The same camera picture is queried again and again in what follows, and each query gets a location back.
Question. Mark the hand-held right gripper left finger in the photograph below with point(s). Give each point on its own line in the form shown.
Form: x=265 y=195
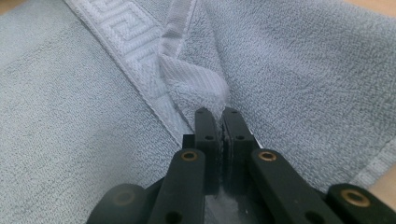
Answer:
x=207 y=149

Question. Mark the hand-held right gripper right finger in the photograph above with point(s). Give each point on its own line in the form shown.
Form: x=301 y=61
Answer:
x=236 y=149

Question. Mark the light blue towel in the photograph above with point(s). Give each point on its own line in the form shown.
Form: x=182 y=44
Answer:
x=77 y=109

